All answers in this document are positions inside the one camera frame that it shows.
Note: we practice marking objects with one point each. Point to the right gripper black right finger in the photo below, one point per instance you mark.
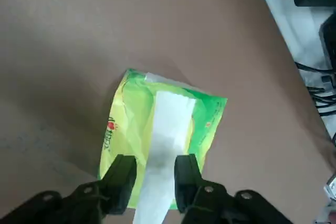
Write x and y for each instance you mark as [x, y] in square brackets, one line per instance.
[189, 182]

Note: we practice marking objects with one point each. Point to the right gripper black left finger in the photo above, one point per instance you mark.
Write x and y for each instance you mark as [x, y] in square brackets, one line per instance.
[118, 182]

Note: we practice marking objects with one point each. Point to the white tissue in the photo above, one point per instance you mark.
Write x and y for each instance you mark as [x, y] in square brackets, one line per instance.
[170, 129]

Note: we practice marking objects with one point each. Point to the green tissue pack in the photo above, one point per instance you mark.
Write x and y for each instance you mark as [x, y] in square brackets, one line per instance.
[120, 119]

